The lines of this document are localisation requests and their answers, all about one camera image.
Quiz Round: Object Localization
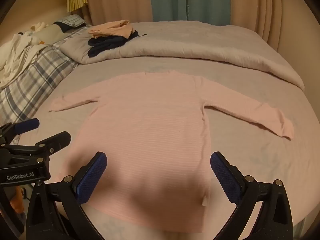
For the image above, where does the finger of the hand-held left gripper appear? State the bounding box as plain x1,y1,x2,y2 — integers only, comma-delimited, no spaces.
0,131,72,167
0,118,40,144

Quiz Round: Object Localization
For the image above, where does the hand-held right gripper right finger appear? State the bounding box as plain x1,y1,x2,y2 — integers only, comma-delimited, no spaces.
210,151,293,240

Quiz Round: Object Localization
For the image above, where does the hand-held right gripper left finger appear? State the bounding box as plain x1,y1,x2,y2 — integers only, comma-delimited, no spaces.
26,151,108,240

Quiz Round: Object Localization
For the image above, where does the pink long-sleeve shirt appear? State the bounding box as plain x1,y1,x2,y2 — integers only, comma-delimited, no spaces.
48,71,294,233

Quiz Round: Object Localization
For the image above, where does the orange cloth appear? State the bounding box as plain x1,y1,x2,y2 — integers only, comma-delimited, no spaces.
11,186,27,213

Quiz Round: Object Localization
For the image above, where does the bed with grey printed sheet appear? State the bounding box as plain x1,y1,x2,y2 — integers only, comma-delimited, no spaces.
15,60,316,240

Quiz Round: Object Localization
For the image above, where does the large plaid pillow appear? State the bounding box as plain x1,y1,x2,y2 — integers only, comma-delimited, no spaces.
0,26,87,125

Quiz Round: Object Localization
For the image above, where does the white crumpled cloth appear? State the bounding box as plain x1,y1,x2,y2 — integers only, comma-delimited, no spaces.
0,22,54,88

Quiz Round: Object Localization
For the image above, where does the cream cushion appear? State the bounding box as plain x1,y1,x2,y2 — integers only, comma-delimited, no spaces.
32,24,66,44

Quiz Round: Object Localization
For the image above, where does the dark navy garment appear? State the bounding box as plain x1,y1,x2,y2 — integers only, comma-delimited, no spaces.
87,30,148,57

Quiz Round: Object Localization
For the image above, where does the small blue plaid pillow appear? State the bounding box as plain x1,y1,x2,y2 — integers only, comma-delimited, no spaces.
61,14,84,27

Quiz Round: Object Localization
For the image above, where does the grey duvet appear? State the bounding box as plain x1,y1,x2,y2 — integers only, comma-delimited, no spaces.
54,20,305,92

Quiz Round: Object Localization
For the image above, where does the beige curtain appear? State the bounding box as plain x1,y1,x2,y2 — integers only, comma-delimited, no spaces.
82,0,154,27
227,0,288,53

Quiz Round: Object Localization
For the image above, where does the teal curtain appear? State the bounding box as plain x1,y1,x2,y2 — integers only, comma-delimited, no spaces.
149,0,233,25

